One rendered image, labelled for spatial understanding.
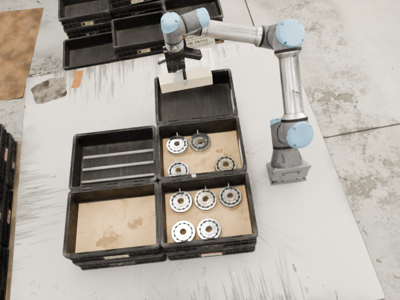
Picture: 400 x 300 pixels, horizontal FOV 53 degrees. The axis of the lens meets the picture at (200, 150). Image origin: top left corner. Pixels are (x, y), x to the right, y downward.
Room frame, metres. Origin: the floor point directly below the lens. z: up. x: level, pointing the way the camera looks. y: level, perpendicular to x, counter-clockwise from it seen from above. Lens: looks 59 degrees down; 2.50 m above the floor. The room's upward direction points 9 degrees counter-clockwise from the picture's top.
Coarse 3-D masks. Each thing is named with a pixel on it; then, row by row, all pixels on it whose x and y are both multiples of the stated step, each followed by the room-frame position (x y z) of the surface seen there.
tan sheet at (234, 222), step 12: (192, 192) 0.78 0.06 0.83; (216, 192) 0.76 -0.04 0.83; (168, 204) 0.74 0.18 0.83; (240, 204) 0.69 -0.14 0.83; (168, 216) 0.68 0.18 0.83; (180, 216) 0.67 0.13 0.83; (192, 216) 0.66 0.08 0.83; (204, 216) 0.66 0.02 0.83; (216, 216) 0.65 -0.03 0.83; (228, 216) 0.64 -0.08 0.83; (240, 216) 0.63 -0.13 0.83; (168, 228) 0.63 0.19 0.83; (228, 228) 0.59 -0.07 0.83; (240, 228) 0.58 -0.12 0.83; (168, 240) 0.57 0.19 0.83
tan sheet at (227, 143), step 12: (228, 132) 1.07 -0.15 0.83; (216, 144) 1.01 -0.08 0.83; (228, 144) 1.00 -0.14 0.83; (168, 156) 0.99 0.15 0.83; (180, 156) 0.98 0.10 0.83; (192, 156) 0.97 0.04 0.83; (204, 156) 0.96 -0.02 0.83; (216, 156) 0.95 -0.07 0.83; (192, 168) 0.90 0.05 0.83; (204, 168) 0.89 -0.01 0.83
